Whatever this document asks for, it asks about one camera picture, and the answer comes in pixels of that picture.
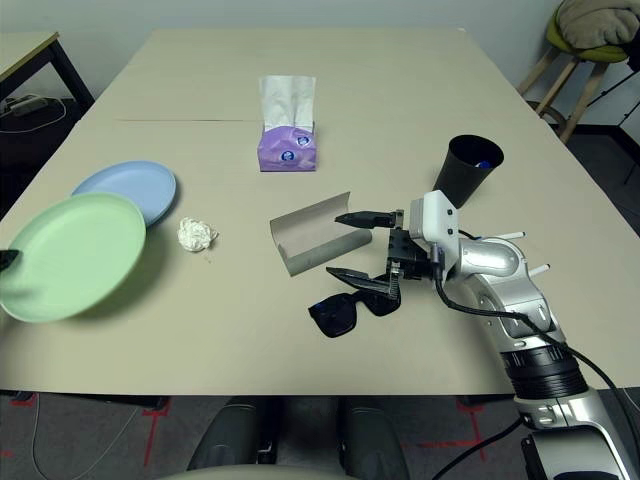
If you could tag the robot leg dark grey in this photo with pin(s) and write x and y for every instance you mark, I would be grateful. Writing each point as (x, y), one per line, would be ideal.
(372, 440)
(230, 435)

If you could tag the black tripod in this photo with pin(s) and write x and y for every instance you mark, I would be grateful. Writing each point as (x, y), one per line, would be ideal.
(607, 91)

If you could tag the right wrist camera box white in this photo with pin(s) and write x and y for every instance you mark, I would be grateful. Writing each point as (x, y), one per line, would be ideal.
(435, 215)

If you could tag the grey power strip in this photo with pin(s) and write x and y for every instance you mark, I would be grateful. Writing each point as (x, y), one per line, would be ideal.
(27, 106)

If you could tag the robot right leg dark grey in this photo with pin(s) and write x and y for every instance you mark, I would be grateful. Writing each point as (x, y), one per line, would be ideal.
(372, 440)

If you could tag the beige blanket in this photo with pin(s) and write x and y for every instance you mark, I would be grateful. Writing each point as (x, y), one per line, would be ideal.
(595, 22)

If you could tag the blue plate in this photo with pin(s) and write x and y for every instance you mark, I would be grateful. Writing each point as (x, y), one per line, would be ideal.
(135, 182)

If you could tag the black plastic cup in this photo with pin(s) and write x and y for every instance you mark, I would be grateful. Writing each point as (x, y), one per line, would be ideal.
(457, 175)

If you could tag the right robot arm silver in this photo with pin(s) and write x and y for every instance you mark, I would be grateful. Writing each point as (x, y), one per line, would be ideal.
(500, 260)

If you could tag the grey glasses case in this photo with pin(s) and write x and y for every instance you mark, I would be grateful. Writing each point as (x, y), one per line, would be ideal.
(310, 235)

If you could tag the red floor tape mark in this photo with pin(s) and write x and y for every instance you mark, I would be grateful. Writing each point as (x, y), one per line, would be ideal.
(154, 425)

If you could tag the robot left leg dark grey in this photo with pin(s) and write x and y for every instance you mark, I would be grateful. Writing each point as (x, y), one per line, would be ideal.
(230, 435)

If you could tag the green plate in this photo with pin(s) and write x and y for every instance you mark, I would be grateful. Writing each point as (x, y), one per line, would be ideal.
(75, 255)

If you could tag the white tissue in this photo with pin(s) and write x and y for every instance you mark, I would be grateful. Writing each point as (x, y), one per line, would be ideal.
(195, 234)

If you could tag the side table black legs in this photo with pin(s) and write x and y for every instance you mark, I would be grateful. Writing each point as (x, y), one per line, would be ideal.
(25, 55)

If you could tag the green stool wooden legs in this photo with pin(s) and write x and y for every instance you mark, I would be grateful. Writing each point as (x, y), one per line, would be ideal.
(595, 52)

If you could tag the black sunglasses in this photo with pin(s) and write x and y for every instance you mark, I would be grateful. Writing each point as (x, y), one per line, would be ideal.
(332, 315)

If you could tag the purple tissue pack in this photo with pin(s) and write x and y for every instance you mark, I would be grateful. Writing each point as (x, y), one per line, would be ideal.
(287, 150)

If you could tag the robot torso beige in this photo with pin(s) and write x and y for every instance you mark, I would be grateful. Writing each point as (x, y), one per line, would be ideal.
(250, 474)

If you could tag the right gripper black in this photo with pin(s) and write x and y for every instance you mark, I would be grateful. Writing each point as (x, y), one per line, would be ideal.
(412, 260)

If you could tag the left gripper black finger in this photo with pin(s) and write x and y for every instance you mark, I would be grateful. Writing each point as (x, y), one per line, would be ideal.
(9, 259)

